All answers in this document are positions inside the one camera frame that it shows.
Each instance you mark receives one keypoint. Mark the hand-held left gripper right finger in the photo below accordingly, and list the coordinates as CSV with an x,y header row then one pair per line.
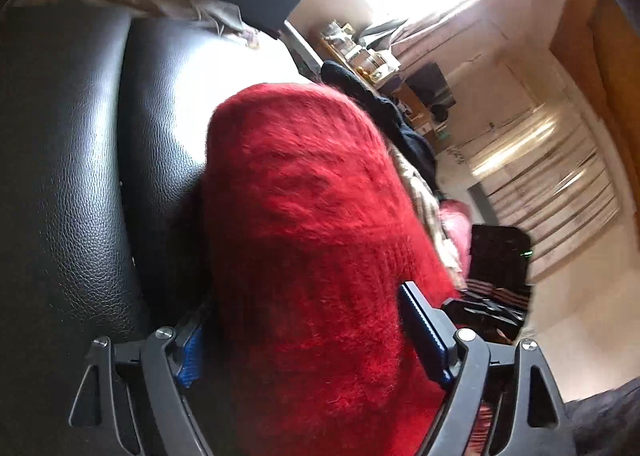
x,y
425,331

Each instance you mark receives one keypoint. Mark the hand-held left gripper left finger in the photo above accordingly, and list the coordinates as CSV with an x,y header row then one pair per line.
x,y
192,356

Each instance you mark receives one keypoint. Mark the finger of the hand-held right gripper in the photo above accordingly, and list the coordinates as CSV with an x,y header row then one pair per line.
x,y
475,313

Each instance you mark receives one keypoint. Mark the red knit sweater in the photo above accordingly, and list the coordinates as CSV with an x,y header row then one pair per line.
x,y
310,236

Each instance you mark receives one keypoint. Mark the pink quilt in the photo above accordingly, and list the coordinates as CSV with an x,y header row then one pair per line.
x,y
457,226

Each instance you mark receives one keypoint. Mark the beige garment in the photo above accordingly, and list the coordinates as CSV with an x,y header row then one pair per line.
x,y
430,206

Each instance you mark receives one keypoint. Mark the cream striped curtain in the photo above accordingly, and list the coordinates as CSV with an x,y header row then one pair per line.
x,y
560,186

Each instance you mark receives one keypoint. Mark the navy garment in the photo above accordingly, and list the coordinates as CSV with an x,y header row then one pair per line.
x,y
410,136

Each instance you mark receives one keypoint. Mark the person's dark clothing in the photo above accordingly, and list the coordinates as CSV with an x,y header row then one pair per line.
x,y
605,421

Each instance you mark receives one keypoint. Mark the black monitor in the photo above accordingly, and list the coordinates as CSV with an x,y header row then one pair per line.
x,y
427,84

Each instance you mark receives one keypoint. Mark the pink patterned curtain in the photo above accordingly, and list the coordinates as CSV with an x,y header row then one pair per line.
x,y
450,21

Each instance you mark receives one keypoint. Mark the cluster of jars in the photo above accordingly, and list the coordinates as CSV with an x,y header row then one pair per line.
x,y
360,54

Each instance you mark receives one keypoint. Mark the grey padded armrest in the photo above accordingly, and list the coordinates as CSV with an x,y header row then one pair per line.
x,y
300,51

